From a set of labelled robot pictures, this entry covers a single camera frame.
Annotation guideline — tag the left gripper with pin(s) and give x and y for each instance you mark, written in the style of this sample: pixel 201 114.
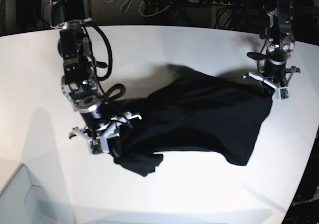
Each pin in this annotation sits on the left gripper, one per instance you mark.
pixel 277 82

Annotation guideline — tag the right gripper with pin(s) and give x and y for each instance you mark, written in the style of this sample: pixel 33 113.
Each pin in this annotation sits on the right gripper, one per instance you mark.
pixel 109 130

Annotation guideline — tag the black t-shirt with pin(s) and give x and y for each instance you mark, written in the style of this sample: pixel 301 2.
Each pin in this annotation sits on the black t-shirt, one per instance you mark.
pixel 195 112

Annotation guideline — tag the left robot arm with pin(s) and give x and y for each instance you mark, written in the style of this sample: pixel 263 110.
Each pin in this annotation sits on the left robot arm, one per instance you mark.
pixel 278 45

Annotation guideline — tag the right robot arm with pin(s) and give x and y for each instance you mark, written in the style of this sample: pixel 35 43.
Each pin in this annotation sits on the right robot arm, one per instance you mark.
pixel 83 74

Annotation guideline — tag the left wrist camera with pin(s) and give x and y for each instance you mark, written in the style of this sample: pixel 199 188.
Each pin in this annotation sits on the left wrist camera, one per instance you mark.
pixel 282 93

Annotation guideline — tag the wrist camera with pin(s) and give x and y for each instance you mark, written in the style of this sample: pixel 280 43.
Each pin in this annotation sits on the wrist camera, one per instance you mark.
pixel 282 93
pixel 98 146

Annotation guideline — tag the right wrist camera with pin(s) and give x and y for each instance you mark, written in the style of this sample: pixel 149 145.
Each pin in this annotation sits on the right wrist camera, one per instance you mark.
pixel 98 146

